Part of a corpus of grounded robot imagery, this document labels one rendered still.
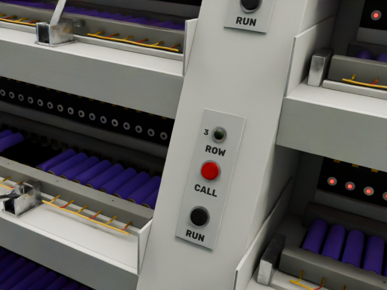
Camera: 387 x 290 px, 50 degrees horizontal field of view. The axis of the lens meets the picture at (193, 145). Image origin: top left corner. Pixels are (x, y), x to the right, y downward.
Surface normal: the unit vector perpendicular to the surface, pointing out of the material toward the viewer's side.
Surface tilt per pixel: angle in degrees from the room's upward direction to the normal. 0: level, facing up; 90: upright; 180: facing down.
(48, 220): 21
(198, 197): 90
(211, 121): 90
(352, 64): 111
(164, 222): 90
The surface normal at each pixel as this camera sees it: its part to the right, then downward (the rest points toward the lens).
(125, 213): -0.44, 0.35
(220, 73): -0.38, 0.00
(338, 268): 0.07, -0.90
